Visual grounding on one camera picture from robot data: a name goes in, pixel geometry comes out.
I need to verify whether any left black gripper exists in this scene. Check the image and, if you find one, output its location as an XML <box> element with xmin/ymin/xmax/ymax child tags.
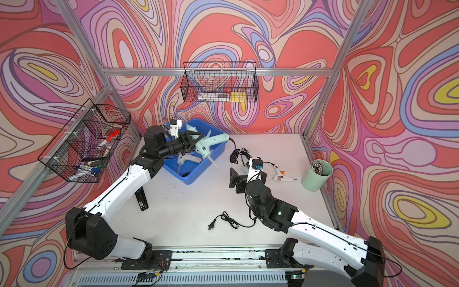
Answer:
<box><xmin>155</xmin><ymin>131</ymin><xmax>202</xmax><ymax>161</ymax></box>

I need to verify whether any mint green glue gun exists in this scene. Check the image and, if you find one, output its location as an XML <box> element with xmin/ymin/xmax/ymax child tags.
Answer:
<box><xmin>186</xmin><ymin>124</ymin><xmax>199</xmax><ymax>139</ymax></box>
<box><xmin>195</xmin><ymin>130</ymin><xmax>230</xmax><ymax>170</ymax></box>

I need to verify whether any white glue gun blue trigger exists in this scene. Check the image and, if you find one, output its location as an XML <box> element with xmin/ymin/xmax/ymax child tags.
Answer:
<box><xmin>177</xmin><ymin>153</ymin><xmax>202</xmax><ymax>166</ymax></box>

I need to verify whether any white glue gun orange trigger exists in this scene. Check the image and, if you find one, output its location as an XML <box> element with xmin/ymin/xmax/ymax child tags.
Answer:
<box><xmin>273</xmin><ymin>164</ymin><xmax>296</xmax><ymax>182</ymax></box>

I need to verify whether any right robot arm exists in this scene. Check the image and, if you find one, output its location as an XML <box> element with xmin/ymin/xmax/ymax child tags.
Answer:
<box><xmin>229</xmin><ymin>169</ymin><xmax>385</xmax><ymax>287</ymax></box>

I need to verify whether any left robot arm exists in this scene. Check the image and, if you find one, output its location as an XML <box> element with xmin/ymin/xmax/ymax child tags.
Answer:
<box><xmin>65</xmin><ymin>126</ymin><xmax>204</xmax><ymax>261</ymax></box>

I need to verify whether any blue plastic storage box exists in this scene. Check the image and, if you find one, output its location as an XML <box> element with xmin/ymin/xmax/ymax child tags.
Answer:
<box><xmin>164</xmin><ymin>118</ymin><xmax>227</xmax><ymax>185</ymax></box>

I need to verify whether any white box in basket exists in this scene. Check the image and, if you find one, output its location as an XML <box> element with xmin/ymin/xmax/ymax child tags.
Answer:
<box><xmin>197</xmin><ymin>92</ymin><xmax>230</xmax><ymax>102</ymax></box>

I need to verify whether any yellow box in basket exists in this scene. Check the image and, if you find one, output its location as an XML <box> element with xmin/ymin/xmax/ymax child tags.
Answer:
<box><xmin>229</xmin><ymin>92</ymin><xmax>247</xmax><ymax>102</ymax></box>

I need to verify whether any red marker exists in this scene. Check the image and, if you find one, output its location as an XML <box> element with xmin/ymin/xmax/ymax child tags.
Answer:
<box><xmin>98</xmin><ymin>130</ymin><xmax>120</xmax><ymax>148</ymax></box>

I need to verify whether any green pen holder cup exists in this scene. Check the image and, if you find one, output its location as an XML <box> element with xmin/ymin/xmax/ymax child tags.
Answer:
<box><xmin>301</xmin><ymin>160</ymin><xmax>333</xmax><ymax>191</ymax></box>

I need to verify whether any blue marker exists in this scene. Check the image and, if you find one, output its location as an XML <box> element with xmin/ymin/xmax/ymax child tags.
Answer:
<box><xmin>77</xmin><ymin>165</ymin><xmax>100</xmax><ymax>173</ymax></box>

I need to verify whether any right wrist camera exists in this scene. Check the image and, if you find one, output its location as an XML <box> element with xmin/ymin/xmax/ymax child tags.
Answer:
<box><xmin>247</xmin><ymin>157</ymin><xmax>264</xmax><ymax>177</ymax></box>

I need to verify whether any back wire basket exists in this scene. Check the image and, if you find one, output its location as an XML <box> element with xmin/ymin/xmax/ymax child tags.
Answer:
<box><xmin>180</xmin><ymin>61</ymin><xmax>259</xmax><ymax>102</ymax></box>

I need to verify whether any wire basket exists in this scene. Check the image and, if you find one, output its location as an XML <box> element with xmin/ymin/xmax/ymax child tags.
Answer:
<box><xmin>180</xmin><ymin>61</ymin><xmax>259</xmax><ymax>102</ymax></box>
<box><xmin>38</xmin><ymin>99</ymin><xmax>131</xmax><ymax>183</ymax></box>

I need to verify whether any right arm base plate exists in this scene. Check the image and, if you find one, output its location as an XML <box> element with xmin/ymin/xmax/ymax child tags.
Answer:
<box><xmin>260</xmin><ymin>249</ymin><xmax>314</xmax><ymax>270</ymax></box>

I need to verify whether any aluminium front rail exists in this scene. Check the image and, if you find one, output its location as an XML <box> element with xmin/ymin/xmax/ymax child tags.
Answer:
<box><xmin>57</xmin><ymin>246</ymin><xmax>370</xmax><ymax>287</ymax></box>

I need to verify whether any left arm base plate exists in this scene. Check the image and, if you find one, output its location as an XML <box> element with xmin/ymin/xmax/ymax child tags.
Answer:
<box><xmin>121</xmin><ymin>250</ymin><xmax>172</xmax><ymax>271</ymax></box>

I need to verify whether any left wire basket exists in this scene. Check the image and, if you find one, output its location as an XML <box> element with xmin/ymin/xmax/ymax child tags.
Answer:
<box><xmin>38</xmin><ymin>99</ymin><xmax>131</xmax><ymax>183</ymax></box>

